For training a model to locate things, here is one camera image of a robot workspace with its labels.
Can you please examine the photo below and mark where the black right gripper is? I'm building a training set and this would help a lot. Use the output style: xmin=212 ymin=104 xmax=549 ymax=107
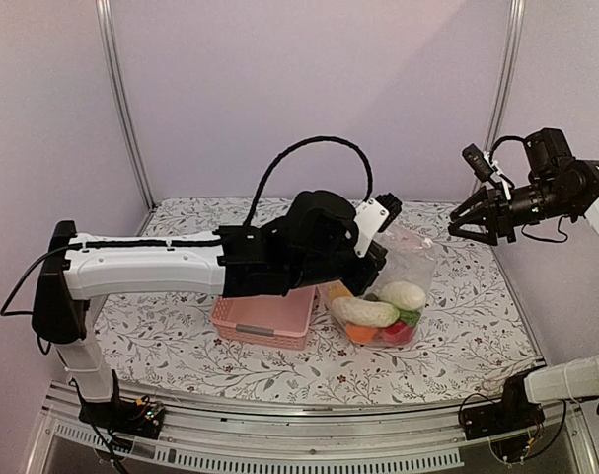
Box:
xmin=449 ymin=178 xmax=576 ymax=245

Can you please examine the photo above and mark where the yellow peach fruit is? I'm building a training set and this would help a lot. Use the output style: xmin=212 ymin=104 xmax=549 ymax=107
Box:
xmin=328 ymin=281 xmax=353 ymax=301

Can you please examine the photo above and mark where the white eggplant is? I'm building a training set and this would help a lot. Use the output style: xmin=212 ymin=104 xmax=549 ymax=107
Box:
xmin=330 ymin=297 xmax=400 ymax=328

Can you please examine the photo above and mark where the pale ridged gourd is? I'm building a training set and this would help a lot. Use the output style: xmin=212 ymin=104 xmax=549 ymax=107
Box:
xmin=377 ymin=281 xmax=427 ymax=310

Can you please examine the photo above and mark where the clear zip top bag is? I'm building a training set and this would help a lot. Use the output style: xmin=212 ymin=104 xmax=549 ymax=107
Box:
xmin=319 ymin=224 xmax=436 ymax=348

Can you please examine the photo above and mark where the orange tangerine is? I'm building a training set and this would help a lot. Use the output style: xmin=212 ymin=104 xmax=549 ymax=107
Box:
xmin=344 ymin=323 xmax=379 ymax=345

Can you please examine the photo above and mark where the green leafy vegetable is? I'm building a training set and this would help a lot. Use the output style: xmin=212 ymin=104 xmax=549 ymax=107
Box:
xmin=365 ymin=293 xmax=423 ymax=328

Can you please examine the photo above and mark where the red apple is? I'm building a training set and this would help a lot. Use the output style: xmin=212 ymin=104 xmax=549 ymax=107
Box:
xmin=381 ymin=321 xmax=414 ymax=346

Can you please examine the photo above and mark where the pink plastic basket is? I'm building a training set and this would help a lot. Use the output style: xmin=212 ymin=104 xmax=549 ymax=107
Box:
xmin=210 ymin=286 xmax=316 ymax=351

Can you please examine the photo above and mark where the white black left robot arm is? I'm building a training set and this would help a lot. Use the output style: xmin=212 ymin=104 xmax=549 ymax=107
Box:
xmin=27 ymin=191 xmax=402 ymax=429

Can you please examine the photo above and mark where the floral patterned table mat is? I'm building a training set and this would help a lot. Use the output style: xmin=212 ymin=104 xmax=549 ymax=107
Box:
xmin=95 ymin=202 xmax=542 ymax=405

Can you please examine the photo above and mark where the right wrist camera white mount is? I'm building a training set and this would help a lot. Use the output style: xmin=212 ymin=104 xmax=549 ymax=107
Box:
xmin=462 ymin=144 xmax=515 ymax=200

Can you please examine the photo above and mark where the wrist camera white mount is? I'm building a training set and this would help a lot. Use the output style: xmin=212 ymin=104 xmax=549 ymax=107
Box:
xmin=462 ymin=144 xmax=515 ymax=200
xmin=354 ymin=193 xmax=402 ymax=257

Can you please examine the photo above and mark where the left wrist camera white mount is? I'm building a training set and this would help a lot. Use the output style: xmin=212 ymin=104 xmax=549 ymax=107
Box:
xmin=354 ymin=193 xmax=402 ymax=257

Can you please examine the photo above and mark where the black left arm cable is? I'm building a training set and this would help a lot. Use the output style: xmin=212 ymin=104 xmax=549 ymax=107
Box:
xmin=244 ymin=136 xmax=375 ymax=228

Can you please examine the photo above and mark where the aluminium front rail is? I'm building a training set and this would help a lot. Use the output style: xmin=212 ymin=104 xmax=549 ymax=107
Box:
xmin=27 ymin=379 xmax=599 ymax=474

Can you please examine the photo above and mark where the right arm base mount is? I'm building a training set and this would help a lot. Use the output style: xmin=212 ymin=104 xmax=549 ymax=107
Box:
xmin=457 ymin=370 xmax=567 ymax=466

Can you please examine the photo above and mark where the right aluminium frame post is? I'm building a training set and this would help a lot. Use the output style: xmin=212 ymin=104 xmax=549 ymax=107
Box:
xmin=471 ymin=0 xmax=527 ymax=198

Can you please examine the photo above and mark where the aluminium frame post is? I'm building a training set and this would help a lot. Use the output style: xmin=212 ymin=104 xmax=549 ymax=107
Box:
xmin=471 ymin=0 xmax=527 ymax=198
xmin=96 ymin=0 xmax=156 ymax=211

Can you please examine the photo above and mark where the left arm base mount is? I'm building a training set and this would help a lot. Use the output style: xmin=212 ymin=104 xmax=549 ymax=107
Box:
xmin=79 ymin=393 xmax=166 ymax=439

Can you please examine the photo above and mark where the left aluminium frame post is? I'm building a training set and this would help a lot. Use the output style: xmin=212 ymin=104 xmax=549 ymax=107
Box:
xmin=96 ymin=0 xmax=156 ymax=211

